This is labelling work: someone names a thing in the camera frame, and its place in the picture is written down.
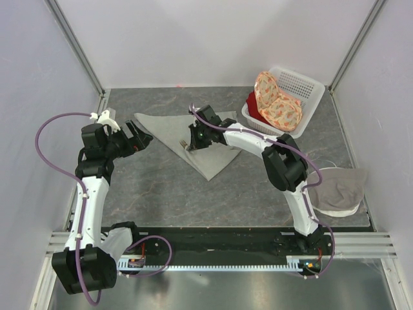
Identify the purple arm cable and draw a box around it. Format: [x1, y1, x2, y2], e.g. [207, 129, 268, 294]
[34, 111, 174, 306]
[188, 103, 336, 280]

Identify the white plastic basket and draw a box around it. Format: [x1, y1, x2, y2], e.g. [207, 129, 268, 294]
[241, 67, 325, 138]

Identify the floral patterned cloth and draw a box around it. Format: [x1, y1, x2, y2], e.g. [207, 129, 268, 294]
[254, 71, 303, 132]

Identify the grey cloth napkin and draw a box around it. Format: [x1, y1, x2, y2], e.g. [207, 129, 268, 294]
[135, 113, 241, 181]

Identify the white cloth under pile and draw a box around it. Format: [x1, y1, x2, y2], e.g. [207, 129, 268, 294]
[309, 160, 359, 218]

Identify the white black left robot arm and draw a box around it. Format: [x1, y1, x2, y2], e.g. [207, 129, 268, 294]
[52, 120, 153, 295]

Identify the slotted cable duct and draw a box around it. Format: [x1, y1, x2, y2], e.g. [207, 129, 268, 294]
[117, 256, 321, 273]

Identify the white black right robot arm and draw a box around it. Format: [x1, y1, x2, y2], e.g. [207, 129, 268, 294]
[186, 104, 322, 254]

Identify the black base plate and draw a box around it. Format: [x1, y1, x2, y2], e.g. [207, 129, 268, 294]
[103, 222, 333, 256]

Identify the red cloth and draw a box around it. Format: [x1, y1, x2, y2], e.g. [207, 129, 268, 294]
[246, 91, 270, 125]

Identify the gold fork green handle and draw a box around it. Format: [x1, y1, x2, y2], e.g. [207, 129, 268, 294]
[179, 139, 190, 151]

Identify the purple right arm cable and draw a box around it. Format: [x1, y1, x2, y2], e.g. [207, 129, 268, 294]
[188, 103, 336, 280]

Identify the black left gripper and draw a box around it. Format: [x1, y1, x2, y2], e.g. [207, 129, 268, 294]
[103, 120, 152, 160]

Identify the taupe grey cloth pile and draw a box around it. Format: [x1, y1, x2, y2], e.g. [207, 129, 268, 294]
[309, 167, 369, 212]

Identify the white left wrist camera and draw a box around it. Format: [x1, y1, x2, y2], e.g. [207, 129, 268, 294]
[89, 108, 121, 132]

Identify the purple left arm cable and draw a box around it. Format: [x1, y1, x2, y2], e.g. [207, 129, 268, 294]
[34, 111, 174, 306]

